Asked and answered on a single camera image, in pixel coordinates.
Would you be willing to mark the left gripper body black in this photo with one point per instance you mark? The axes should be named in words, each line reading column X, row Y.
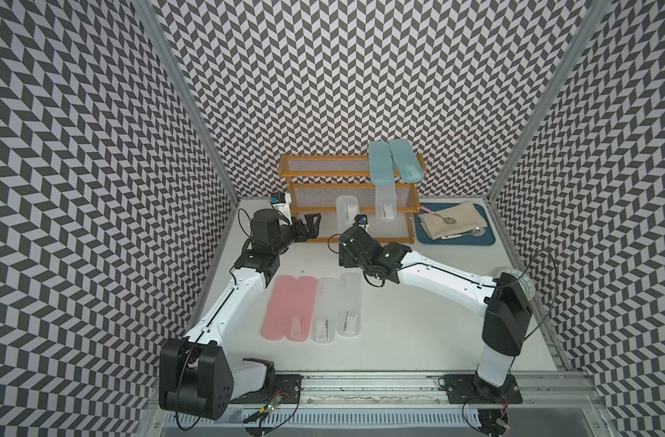
column 287, row 236

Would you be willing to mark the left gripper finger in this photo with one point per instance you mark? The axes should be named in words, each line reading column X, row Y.
column 312, row 222
column 300, row 235

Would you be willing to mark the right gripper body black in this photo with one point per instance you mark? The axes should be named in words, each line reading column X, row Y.
column 364, row 264

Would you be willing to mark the clear pencil case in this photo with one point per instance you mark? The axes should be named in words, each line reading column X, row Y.
column 324, row 322
column 350, row 305
column 385, row 199
column 347, row 208

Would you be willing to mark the pink pencil case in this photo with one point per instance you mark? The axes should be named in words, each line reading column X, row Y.
column 276, row 320
column 302, row 298

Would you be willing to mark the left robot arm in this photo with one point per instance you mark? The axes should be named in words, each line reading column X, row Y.
column 196, row 375

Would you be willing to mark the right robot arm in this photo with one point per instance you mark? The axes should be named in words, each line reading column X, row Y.
column 501, row 302

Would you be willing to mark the wooden three-tier shelf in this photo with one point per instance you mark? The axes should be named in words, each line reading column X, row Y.
column 316, row 181

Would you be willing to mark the dark teal tray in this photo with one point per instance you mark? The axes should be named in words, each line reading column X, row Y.
column 488, row 239

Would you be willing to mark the beige folded cloth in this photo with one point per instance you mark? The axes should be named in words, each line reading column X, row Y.
column 467, row 217

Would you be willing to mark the metal spoon on tray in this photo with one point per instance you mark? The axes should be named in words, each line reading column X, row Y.
column 475, row 232

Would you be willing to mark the yellow patterned bowl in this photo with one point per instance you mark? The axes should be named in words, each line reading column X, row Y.
column 510, row 277

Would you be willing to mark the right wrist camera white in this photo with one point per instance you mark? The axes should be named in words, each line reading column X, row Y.
column 361, row 221

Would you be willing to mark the metal spoon pink handle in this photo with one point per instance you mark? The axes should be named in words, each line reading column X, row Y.
column 446, row 220

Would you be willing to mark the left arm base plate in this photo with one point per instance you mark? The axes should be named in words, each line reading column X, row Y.
column 286, row 387

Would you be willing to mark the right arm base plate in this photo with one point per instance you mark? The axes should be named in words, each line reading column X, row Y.
column 470, row 388

